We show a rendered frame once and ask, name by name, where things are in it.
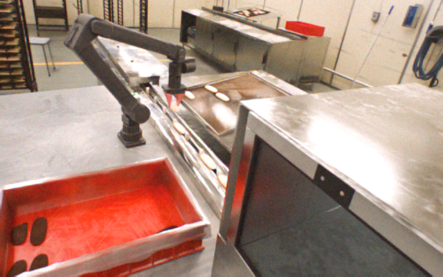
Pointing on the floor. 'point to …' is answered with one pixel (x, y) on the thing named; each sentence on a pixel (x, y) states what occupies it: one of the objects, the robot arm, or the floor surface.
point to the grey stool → (43, 48)
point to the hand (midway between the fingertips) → (173, 104)
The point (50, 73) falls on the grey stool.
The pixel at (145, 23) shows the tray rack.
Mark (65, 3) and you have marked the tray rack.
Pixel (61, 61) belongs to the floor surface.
